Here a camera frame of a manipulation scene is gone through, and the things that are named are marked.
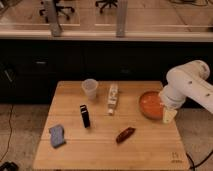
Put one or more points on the black office chair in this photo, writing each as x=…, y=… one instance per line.
x=110, y=3
x=59, y=9

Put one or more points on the left black office chair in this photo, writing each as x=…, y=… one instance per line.
x=59, y=9

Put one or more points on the clear plastic cup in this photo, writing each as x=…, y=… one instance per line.
x=89, y=87

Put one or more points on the right black office chair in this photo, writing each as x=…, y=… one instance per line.
x=110, y=3

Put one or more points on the orange bowl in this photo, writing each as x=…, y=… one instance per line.
x=150, y=105

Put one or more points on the black object floor corner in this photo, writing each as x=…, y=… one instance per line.
x=9, y=166

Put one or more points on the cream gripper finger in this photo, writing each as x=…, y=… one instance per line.
x=168, y=115

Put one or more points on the right grey metal post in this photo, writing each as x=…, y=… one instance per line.
x=121, y=18

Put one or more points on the grey metal post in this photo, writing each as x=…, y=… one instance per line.
x=52, y=16
x=121, y=18

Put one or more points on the left grey metal post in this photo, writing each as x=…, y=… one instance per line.
x=52, y=16

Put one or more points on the black eraser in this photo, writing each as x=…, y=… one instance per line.
x=85, y=115

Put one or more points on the brown chocolate bar wrapper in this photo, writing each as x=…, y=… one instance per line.
x=125, y=134

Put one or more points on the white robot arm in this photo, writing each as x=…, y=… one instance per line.
x=186, y=81

